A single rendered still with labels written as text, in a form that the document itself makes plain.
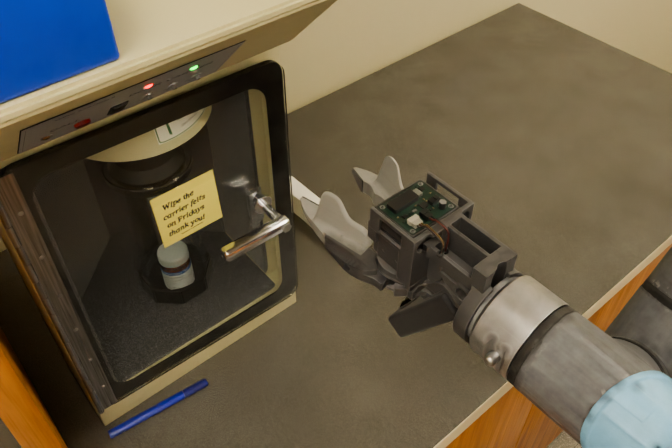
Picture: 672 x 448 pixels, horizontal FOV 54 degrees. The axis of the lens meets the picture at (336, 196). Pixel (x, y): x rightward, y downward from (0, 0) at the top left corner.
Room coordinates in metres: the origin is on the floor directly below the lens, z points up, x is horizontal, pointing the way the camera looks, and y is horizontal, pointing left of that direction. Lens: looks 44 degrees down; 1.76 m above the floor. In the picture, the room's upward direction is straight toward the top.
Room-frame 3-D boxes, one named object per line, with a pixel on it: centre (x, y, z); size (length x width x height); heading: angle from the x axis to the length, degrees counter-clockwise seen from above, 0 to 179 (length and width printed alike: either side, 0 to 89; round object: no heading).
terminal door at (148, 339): (0.51, 0.18, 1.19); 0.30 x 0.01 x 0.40; 128
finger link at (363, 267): (0.39, -0.03, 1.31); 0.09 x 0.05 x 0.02; 55
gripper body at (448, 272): (0.36, -0.09, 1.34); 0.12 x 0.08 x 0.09; 40
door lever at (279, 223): (0.53, 0.10, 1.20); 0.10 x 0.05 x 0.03; 128
